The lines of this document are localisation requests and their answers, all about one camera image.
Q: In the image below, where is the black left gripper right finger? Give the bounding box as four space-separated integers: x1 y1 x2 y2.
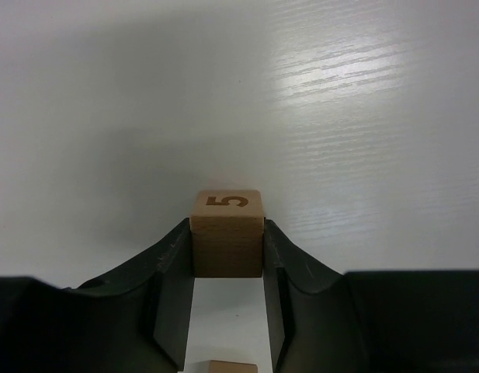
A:
263 220 479 372

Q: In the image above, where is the wooden cube with stripes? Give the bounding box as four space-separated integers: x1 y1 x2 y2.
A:
207 361 259 373

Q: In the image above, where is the wooden cube number five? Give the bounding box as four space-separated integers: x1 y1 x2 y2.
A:
190 190 265 278

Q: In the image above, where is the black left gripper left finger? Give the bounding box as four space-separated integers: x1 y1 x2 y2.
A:
0 220 194 372

